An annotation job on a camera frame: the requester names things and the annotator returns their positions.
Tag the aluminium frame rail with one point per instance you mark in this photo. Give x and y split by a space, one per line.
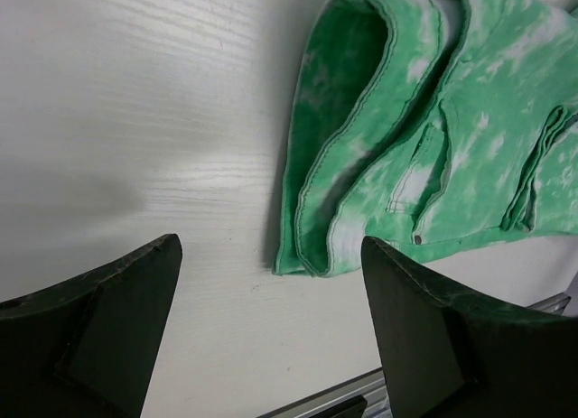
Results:
370 385

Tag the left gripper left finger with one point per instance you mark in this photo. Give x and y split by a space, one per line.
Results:
86 347

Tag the green white tie-dye trousers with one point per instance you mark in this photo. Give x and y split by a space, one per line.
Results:
437 126

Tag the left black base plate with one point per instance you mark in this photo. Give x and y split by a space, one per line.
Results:
353 407

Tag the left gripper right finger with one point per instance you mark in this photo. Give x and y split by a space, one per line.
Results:
448 350

